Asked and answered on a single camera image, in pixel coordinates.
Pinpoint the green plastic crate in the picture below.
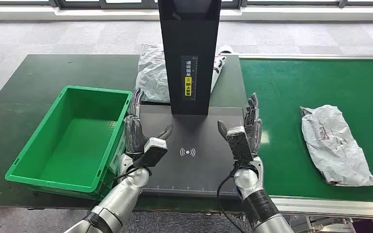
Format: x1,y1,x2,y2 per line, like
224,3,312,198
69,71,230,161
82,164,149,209
5,85,133,201

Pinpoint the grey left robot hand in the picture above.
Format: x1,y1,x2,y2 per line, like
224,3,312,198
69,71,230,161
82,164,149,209
123,87,173,158

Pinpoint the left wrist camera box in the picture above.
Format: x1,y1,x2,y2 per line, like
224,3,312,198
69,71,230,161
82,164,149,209
134,137,169,168

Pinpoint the black box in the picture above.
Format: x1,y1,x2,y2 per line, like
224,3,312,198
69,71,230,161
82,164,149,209
350,219,373,233

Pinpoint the grey parcel with brown-red smudge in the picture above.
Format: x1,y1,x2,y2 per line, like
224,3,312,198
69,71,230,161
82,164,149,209
300,104,373,187

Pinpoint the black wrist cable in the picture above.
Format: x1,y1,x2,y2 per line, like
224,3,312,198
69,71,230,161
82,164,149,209
96,166,153,197
216,161,246,233

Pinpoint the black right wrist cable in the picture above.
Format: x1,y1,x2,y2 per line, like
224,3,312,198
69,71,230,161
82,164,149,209
216,161,246,233

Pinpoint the green conveyor belt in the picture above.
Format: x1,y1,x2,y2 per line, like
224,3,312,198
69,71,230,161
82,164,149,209
239,59,373,203

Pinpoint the black inbound scanning machine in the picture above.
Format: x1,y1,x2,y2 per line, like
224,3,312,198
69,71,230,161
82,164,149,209
138,0,248,199

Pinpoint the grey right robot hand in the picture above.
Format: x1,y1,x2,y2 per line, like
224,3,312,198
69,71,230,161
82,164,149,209
218,93,263,158

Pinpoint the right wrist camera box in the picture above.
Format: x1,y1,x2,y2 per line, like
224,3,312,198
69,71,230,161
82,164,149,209
226,126,254,162

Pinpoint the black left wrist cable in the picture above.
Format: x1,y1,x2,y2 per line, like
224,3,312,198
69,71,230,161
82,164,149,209
96,166,153,197

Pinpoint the crumpled plain grey parcel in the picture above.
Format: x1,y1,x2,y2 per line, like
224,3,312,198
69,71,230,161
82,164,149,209
136,43,171,103

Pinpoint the white parcel with black print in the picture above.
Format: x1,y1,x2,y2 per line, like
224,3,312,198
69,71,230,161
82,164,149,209
210,54,227,94

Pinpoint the dark green table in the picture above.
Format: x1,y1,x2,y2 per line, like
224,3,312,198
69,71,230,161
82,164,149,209
0,54,248,213

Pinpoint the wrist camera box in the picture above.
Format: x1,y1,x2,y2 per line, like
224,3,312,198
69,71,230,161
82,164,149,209
134,137,169,168
226,126,254,162

